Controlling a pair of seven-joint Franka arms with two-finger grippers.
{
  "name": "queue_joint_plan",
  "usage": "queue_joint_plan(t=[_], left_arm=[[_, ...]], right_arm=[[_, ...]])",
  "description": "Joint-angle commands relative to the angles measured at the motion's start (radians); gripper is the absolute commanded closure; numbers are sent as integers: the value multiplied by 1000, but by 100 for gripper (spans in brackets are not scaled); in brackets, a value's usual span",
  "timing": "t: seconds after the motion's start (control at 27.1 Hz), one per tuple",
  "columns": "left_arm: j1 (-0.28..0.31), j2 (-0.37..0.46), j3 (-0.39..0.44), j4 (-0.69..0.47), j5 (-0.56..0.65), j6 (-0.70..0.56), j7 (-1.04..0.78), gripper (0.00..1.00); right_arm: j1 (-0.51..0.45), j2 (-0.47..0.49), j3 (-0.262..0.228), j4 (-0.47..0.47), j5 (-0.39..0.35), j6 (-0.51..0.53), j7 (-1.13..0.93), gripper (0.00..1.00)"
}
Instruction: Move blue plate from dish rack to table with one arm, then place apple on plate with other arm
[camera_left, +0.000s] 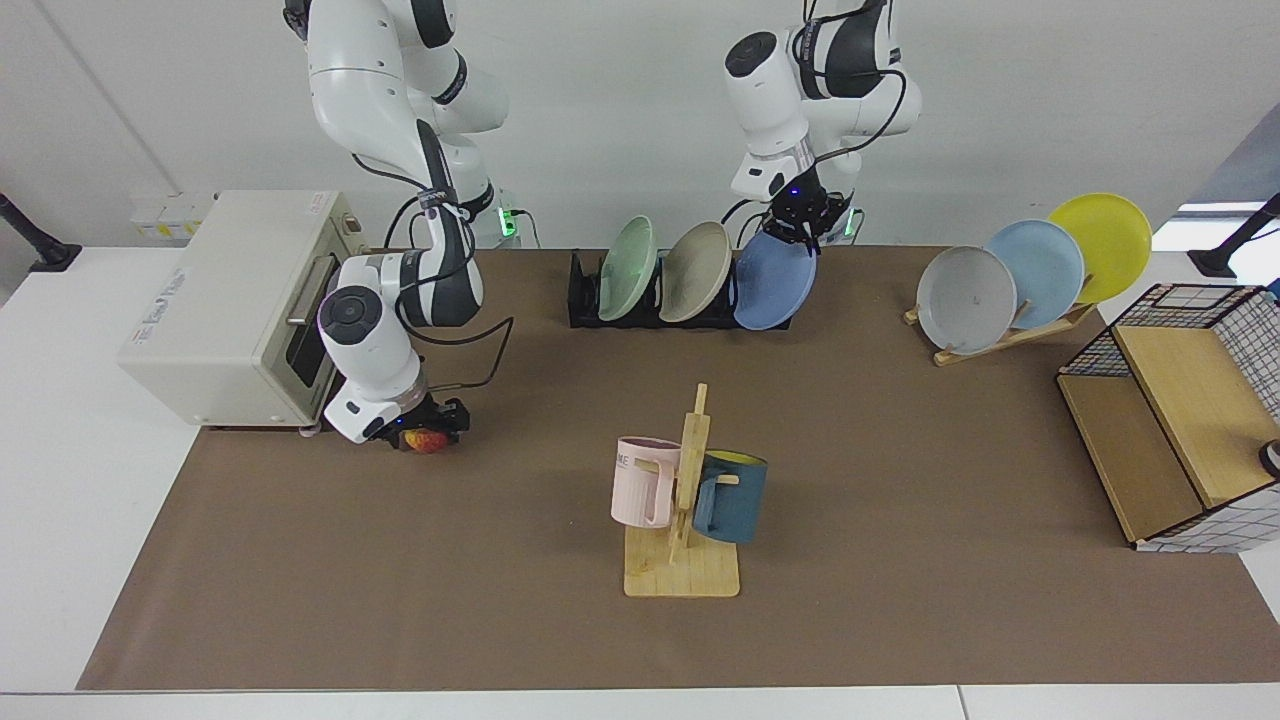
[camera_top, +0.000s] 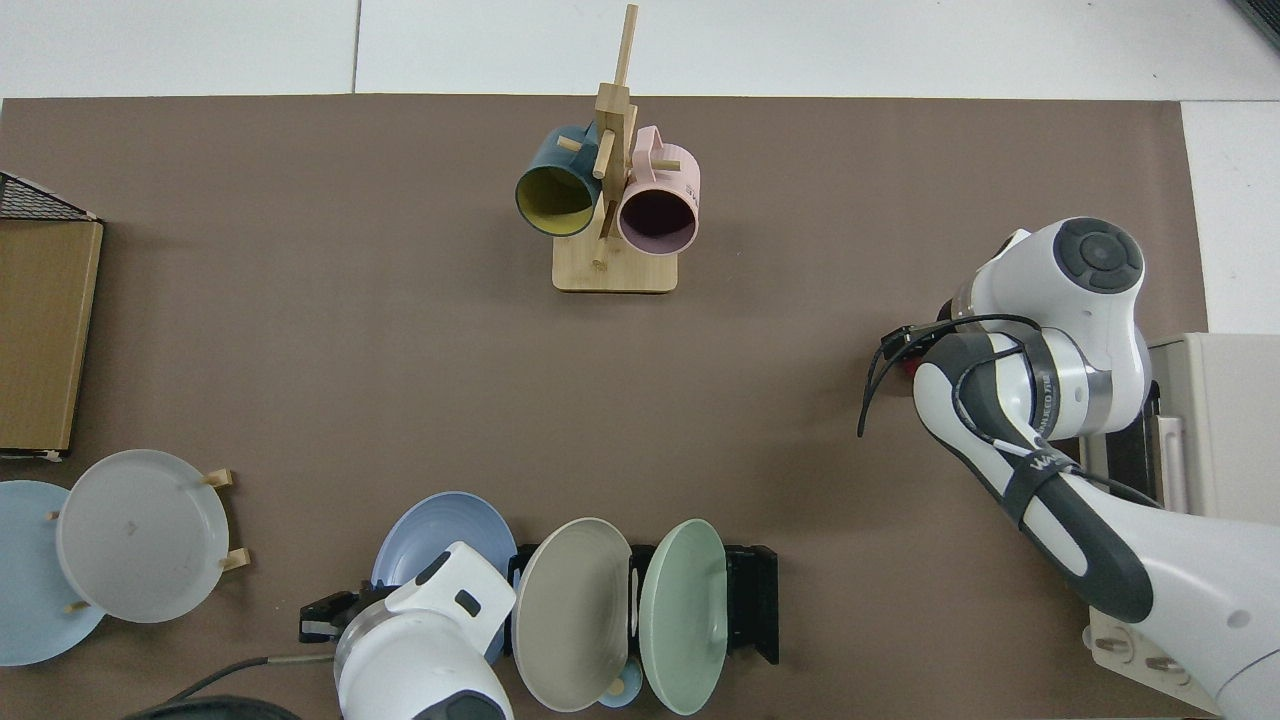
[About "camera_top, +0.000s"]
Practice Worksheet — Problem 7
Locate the wooden plate rack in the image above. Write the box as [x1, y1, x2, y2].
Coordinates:
[45, 468, 251, 613]

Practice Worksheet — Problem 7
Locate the pale grey plate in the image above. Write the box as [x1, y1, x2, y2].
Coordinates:
[56, 449, 230, 624]

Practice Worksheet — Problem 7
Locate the grey beige plate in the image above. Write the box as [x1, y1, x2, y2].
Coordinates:
[511, 517, 633, 713]

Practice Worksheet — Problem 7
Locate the light blue plate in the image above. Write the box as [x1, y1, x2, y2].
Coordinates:
[0, 480, 106, 667]

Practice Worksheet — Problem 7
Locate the black dish rack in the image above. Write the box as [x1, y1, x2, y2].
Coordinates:
[507, 543, 780, 666]

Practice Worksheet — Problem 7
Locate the green plate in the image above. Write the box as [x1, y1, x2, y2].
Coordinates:
[638, 519, 729, 716]

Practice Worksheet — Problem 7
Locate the brown table cloth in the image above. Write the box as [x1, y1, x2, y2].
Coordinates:
[0, 95, 1211, 720]

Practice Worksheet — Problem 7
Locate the pink cup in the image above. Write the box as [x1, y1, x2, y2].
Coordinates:
[617, 126, 701, 255]

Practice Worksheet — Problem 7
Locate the small blue round thing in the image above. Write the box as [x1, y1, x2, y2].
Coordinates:
[597, 660, 644, 709]

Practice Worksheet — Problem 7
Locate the wooden cup stand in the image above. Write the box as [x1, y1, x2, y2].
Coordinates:
[552, 4, 681, 294]

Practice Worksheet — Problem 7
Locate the pale toaster oven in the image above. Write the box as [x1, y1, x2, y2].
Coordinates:
[1078, 333, 1280, 717]

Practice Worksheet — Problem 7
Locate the dark blue cup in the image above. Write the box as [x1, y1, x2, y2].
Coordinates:
[515, 122, 603, 238]

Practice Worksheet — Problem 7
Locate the dark equipment corner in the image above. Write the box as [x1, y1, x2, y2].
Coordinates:
[1228, 0, 1280, 51]

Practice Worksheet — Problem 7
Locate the wire basket with wooden floor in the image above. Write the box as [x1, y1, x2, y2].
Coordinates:
[0, 172, 104, 461]

